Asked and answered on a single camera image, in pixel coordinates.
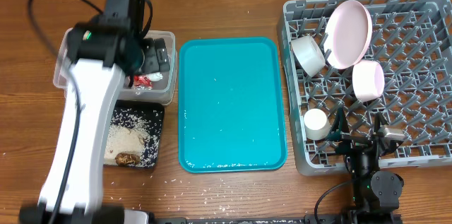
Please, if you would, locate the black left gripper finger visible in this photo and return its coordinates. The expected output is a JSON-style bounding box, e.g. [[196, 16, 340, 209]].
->
[[142, 38, 160, 74], [154, 38, 170, 72]]

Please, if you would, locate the black rail at bottom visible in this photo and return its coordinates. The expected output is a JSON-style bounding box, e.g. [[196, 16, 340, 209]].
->
[[149, 214, 403, 224]]

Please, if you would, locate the red foil wrapper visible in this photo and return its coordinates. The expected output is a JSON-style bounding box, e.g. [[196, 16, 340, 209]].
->
[[133, 75, 153, 90]]

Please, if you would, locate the pile of rice leftovers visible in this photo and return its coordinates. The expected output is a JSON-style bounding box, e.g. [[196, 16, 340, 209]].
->
[[104, 109, 163, 167]]

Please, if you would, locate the large pink plate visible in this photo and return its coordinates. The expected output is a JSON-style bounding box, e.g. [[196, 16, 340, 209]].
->
[[323, 0, 372, 69]]

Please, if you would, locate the white paper cup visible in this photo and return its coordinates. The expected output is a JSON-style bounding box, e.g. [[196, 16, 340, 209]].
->
[[304, 108, 331, 141]]

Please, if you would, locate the teal plastic tray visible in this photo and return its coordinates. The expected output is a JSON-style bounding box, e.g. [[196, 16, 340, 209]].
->
[[178, 37, 287, 174]]

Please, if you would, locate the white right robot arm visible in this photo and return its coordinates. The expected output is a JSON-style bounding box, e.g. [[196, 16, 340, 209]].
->
[[312, 107, 405, 224]]

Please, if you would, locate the clear plastic container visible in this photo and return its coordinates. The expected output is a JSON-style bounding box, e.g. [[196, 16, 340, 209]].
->
[[52, 28, 177, 107]]

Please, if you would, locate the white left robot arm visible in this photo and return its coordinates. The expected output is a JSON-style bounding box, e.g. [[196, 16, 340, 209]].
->
[[18, 0, 177, 223]]

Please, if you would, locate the small pink bowl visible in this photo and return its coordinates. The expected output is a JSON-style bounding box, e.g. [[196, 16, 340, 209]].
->
[[352, 60, 385, 102]]

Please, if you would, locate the grey bowl with rice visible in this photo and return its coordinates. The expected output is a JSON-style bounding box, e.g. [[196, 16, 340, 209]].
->
[[291, 35, 326, 77]]

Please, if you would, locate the grey dishwasher rack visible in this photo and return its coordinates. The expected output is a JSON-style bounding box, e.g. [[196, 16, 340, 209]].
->
[[277, 0, 451, 176]]

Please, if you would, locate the white tissue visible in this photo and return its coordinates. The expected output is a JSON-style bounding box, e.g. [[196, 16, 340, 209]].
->
[[145, 72, 163, 82]]

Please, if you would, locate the black plastic tray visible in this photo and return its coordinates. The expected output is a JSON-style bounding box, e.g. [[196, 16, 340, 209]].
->
[[103, 99, 166, 170]]

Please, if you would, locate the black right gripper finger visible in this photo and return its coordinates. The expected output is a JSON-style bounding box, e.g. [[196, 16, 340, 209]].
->
[[373, 112, 388, 136], [324, 107, 350, 142]]

